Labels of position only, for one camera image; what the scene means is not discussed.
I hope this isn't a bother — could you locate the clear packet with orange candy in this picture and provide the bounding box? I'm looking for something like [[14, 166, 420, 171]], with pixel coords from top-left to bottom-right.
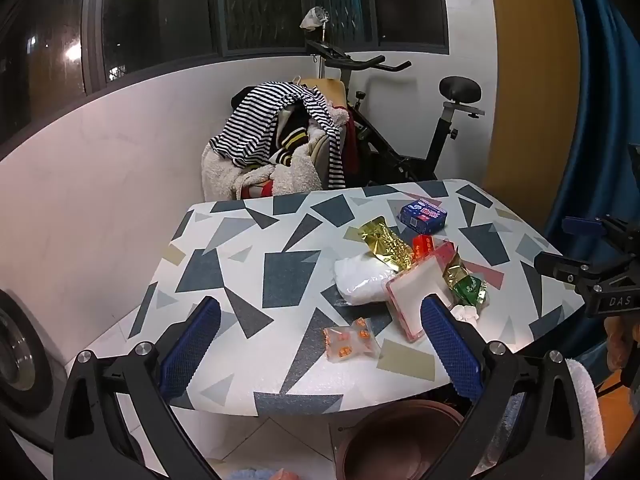
[[322, 317, 378, 362]]

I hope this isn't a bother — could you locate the pink-rimmed clear package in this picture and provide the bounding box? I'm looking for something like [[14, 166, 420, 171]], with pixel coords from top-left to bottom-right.
[[382, 241, 460, 343]]

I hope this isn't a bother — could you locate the brown round bin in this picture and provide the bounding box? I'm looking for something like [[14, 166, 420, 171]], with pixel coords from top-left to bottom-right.
[[340, 400, 466, 480]]

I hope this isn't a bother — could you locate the red cardboard box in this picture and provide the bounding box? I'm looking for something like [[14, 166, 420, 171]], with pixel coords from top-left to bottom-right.
[[411, 234, 441, 263]]

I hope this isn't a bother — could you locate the blue cardboard box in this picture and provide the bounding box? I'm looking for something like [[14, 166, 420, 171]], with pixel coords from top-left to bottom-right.
[[398, 199, 448, 235]]

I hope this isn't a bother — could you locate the person's right hand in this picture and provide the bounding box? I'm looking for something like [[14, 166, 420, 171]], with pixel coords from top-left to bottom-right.
[[603, 314, 640, 374]]

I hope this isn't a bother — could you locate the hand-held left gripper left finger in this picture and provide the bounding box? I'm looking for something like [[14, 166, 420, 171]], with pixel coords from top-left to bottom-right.
[[52, 296, 223, 480]]

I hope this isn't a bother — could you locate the dark glass window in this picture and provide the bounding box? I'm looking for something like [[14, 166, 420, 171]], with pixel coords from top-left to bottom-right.
[[0, 0, 451, 128]]

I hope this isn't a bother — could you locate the white fleece blanket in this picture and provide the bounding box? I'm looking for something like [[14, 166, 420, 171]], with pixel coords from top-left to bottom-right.
[[201, 110, 351, 201]]

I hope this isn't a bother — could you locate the yellow wooden door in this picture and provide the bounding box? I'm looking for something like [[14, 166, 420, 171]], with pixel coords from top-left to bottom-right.
[[482, 0, 581, 221]]

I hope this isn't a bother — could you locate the black garment with yellow stripes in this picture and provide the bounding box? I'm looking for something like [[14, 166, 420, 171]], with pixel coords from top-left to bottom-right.
[[270, 105, 313, 166]]

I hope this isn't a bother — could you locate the person's right leg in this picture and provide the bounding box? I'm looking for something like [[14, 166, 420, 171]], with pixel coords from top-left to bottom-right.
[[492, 359, 610, 480]]

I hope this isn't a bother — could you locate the white bag on stick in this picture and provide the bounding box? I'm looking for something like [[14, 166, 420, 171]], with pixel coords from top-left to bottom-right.
[[300, 6, 328, 41]]

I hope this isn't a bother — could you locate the green snack packet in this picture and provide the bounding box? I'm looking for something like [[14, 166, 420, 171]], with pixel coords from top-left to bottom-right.
[[457, 275, 488, 307]]

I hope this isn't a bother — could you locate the gold green foil wrapper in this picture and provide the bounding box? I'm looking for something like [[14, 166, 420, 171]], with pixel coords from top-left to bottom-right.
[[442, 250, 473, 306]]

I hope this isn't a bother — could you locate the white plastic bag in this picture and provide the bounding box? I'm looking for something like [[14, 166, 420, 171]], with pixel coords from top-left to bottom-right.
[[334, 254, 398, 308]]

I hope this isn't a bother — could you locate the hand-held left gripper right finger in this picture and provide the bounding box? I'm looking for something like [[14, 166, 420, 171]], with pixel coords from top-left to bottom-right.
[[419, 294, 586, 480]]

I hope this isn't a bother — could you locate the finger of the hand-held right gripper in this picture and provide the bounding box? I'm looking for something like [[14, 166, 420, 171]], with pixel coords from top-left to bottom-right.
[[533, 251, 601, 286], [561, 216, 621, 241]]

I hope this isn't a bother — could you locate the red garment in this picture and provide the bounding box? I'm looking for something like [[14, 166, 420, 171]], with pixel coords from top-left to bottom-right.
[[330, 105, 361, 173]]

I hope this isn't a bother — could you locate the washing machine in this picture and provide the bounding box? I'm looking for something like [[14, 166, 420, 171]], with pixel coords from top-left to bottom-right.
[[0, 287, 71, 456]]

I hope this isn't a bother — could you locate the black exercise bike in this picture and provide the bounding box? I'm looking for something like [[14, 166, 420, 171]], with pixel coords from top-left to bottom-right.
[[305, 40, 486, 192]]

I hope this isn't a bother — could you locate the yellow wooden chair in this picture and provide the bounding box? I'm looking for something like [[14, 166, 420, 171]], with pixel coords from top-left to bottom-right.
[[300, 77, 347, 111]]

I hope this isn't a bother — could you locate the black white striped shirt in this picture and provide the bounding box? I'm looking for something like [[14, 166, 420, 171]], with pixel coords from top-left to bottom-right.
[[209, 81, 346, 191]]

